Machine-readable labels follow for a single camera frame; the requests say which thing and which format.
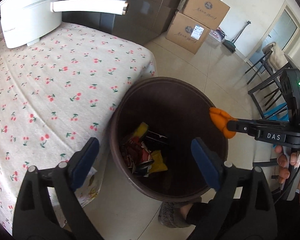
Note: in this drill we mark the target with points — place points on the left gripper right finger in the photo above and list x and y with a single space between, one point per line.
242 208

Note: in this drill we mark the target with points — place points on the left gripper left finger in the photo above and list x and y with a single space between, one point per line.
34 216

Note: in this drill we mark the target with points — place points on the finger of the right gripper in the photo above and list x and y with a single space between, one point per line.
246 122
253 131

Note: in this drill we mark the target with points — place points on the yellow snack bag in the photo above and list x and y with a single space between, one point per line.
143 151

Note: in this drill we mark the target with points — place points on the dark brown trash bin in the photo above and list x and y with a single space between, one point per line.
180 113

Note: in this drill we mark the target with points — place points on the black chair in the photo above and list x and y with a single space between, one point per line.
274 62

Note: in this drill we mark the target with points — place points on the cardboard box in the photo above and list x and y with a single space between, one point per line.
207 12
187 32

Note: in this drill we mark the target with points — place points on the cherry print tablecloth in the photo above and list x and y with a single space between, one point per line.
54 96

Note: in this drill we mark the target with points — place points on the white electric cooking pot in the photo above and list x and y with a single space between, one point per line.
24 22

